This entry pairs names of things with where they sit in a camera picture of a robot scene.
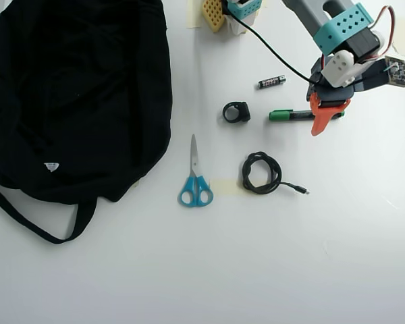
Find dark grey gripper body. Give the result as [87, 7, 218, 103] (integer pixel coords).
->
[306, 55, 389, 104]

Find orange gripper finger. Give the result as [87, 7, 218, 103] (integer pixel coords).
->
[308, 92, 352, 137]

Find green and black marker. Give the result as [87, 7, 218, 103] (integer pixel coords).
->
[268, 107, 346, 123]

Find black fabric bag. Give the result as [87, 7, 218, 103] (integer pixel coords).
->
[0, 0, 174, 246]

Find black battery with red print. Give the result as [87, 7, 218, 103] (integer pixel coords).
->
[256, 74, 288, 90]

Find yellow perforated block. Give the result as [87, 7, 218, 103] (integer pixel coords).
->
[201, 0, 227, 34]

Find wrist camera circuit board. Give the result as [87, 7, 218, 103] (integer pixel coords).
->
[384, 56, 405, 88]

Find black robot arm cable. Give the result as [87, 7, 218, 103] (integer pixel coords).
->
[235, 17, 312, 84]

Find red and white servo wires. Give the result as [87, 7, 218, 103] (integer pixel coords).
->
[371, 4, 398, 57]

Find coiled black usb cable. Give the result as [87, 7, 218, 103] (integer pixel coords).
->
[241, 151, 311, 196]

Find blue handled scissors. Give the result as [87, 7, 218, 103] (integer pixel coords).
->
[178, 134, 215, 208]

